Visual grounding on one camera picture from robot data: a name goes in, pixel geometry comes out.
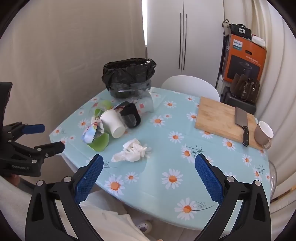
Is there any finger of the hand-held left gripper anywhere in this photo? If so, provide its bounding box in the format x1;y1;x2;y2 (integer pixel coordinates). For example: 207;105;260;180
3;122;46;141
11;141;65;163

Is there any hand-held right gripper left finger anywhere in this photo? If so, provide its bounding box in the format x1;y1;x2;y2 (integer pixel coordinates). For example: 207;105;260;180
25;153;109;241

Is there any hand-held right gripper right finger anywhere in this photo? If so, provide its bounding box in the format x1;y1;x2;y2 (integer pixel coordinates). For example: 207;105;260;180
195;153;272;241

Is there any foil wrapper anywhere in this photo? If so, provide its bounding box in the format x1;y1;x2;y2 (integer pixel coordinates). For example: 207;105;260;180
81;116;105;144

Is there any white tissue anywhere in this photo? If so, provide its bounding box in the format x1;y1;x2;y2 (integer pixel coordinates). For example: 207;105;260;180
111;138;152;163

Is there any clear plastic cup pink label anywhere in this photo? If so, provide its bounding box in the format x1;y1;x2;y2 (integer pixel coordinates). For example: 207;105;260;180
135;93;154;114

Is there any trash bin with black bag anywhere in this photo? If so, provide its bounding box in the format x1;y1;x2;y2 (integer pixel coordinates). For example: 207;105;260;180
102;58;157;99

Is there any person's white clothing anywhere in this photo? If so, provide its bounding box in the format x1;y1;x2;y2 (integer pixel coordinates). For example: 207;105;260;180
53;190;148;241

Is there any daisy print tablecloth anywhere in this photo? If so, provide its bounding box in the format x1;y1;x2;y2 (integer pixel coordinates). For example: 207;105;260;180
49;87;271;231

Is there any white paper cup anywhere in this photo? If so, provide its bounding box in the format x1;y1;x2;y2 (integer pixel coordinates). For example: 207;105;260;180
100;109;125;139

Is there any wooden cutting board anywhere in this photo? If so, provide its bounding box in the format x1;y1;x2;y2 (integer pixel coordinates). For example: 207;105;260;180
195;97;260;149

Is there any beige mug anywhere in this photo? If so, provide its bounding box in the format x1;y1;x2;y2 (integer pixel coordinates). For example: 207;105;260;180
254;121;274;149

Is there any black plastic container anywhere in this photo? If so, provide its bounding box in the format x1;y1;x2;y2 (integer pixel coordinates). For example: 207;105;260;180
120;103;141;129

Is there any white slipper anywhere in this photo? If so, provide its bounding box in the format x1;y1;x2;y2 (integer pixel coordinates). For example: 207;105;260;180
136;220;152;234

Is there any black stool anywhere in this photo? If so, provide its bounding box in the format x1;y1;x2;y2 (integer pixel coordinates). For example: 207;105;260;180
220;86;257;115

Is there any white chair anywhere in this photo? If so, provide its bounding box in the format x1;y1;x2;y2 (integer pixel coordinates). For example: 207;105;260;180
161;75;221;102

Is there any brown handbag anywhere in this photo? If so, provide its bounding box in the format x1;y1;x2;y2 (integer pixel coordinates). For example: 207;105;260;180
230;73;260;104

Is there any white curtain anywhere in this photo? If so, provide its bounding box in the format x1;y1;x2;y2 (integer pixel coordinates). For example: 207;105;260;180
243;0;296;209

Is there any orange cardboard box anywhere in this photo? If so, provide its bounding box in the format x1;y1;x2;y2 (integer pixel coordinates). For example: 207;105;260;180
223;34;267;85

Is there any white wardrobe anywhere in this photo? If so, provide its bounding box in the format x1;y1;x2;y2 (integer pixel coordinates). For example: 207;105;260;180
147;0;226;78

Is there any white pouch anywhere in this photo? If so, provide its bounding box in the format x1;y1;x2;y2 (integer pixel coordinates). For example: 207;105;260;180
252;35;266;47

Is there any black bag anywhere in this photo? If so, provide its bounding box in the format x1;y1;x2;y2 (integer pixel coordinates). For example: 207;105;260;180
229;23;252;40

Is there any cleaver with black handle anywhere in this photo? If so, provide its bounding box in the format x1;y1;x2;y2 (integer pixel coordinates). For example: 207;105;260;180
235;107;250;147

